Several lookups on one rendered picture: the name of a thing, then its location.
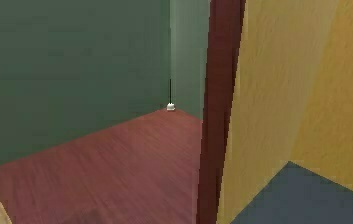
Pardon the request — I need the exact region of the white floor lamp base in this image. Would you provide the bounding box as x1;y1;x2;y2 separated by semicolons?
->
166;78;176;112

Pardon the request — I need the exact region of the dark red door frame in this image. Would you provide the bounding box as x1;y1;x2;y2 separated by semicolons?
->
195;0;247;224

